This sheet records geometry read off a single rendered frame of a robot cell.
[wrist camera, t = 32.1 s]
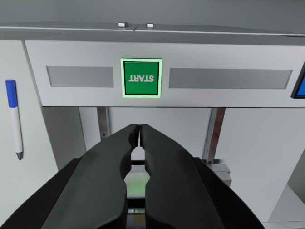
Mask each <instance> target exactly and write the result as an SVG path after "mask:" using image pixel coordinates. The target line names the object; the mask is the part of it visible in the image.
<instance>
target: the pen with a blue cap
mask: <svg viewBox="0 0 305 229"><path fill-rule="evenodd" d="M5 85H6V92H7V98H8V104H9V111H10V120H11V126H12V132H13V139H14V145H15V152H16V154H17V157H18V159H19V160H21V159H22V152H23V148H22V140H21V132H20V122H19V114H18V106H17V99H16V91H15V81H14V80H6V81H5Z"/></svg>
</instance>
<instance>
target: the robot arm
mask: <svg viewBox="0 0 305 229"><path fill-rule="evenodd" d="M139 134H140V147H142V148H143V149H144V151H145V170H146V172H147V173H148V174H149V176H150V179H149V181H148V182H147V183H146V186H145V221H146V229H265V227H264V226H263V225H262V223H261V222H260V220H259V219H258V218H257V217H256V215H255V214H254V213H253V212H252V210H251V209H250V208H249V207H248V206H247V205H246V203H245V202H244V201H243V200H242V199H241V198H240V197H239V196H238V195H237V194H236V193H235V192H234V191H233V190H232V189H231V188H230V187H229V186H228V185H227V184H226V183H225V182H224V181H223V180H222V179H221V178H220V177H219V176H218V175H217V174H216V173H215V172H213V171H212V170H211V169H210V168H209V167H208V166H207V165H206V164H205V163H204V162H203V161H202V160H201V159H200V158H199V157H193V156H192V155H191V154H190V153H189V152H188V151H187V150H186V149H185V148H184V147H182V146H181V145H180V144H179V143H178V142H176V141H174V140H173V139H171V138H169V137H168V136H166V135H164V134H163V133H161V132H159V131H158V130H156V129H154V128H153V127H151V126H149V125H148V124H130V125H128V126H126V127H125V128H123V129H121V130H119V131H118V132H116V133H114V134H112V135H110V136H109V137H107V138H105V139H103V140H102V141H100V142H99V143H97V144H96V145H95V146H93V147H92V148H91V149H89V150H88V151H87V152H86V153H85V154H84V155H83V156H81V157H80V158H73V159H72V160H71V161H70V162H69V163H67V164H66V165H65V166H64V167H63V168H62V169H61V170H60V171H59V172H58V173H56V174H55V175H54V176H53V177H52V178H51V179H50V180H48V181H47V182H46V183H45V184H44V185H43V186H42V187H40V188H39V189H38V190H37V191H36V192H35V193H34V194H32V195H31V196H30V197H29V198H28V199H27V200H26V201H25V202H24V203H23V204H22V205H21V206H20V207H19V208H18V209H17V210H16V211H15V212H14V213H13V214H12V215H11V216H10V217H9V218H8V219H7V220H6V221H5V222H4V223H3V224H2V225H1V226H0V229H126V223H127V216H128V200H127V185H126V183H125V182H124V179H125V177H126V176H127V174H128V173H129V172H130V171H131V169H132V162H131V153H132V151H133V150H134V149H135V148H136V147H138V139H139Z"/></svg>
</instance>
